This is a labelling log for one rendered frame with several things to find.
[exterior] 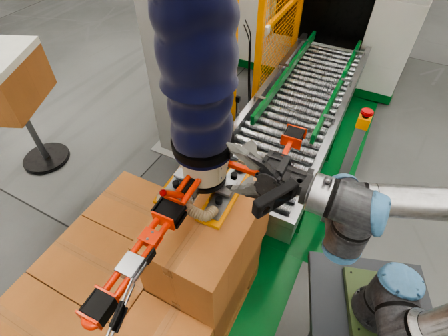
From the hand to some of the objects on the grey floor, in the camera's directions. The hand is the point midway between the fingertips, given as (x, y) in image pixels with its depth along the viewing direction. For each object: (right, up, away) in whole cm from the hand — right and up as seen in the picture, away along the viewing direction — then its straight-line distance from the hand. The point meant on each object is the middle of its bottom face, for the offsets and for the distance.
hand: (223, 167), depth 79 cm
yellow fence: (+52, +68, +281) cm, 294 cm away
